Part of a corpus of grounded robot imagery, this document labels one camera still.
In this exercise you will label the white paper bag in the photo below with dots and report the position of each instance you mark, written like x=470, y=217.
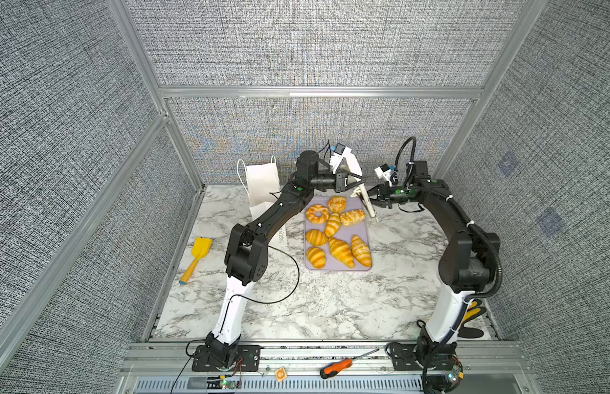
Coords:
x=262, y=184

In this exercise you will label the lilac plastic tray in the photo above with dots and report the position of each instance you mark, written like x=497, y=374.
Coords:
x=344, y=234

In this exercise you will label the small orange tag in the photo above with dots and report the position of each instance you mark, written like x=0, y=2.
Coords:
x=281, y=374

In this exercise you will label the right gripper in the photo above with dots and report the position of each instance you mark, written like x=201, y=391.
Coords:
x=384, y=194

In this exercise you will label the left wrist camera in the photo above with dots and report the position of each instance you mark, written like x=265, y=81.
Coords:
x=343, y=158

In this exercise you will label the yellow black work glove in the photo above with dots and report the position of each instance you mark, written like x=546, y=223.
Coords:
x=474, y=311

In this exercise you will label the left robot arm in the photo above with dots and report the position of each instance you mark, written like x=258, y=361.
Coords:
x=246, y=258

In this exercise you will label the oblong flaky fake bread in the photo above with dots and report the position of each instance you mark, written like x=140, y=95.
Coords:
x=352, y=217

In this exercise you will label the orange handled screwdriver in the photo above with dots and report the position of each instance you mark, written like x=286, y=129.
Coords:
x=335, y=368

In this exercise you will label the ring-shaped fake bread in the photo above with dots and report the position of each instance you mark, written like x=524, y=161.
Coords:
x=318, y=214

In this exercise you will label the small striped fake croissant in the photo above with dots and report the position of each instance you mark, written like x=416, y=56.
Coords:
x=333, y=225

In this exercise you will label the large fake croissant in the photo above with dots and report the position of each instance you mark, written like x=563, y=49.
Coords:
x=342, y=252
x=361, y=251

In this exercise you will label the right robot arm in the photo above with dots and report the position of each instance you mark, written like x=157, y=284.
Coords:
x=469, y=269

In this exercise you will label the aluminium front rail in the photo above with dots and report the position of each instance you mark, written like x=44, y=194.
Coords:
x=325, y=366

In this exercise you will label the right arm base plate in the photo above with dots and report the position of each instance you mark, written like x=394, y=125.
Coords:
x=413, y=355

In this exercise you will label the yellow toy shovel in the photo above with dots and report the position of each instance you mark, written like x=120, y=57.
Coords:
x=200, y=250

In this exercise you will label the round twisted fake bun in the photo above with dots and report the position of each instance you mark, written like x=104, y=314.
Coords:
x=337, y=204

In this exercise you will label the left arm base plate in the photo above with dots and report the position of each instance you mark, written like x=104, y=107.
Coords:
x=219, y=358

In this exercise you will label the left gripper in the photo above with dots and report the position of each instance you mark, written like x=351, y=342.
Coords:
x=340, y=177

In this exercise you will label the striped fake bun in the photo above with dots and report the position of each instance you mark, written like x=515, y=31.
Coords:
x=317, y=257
x=316, y=237

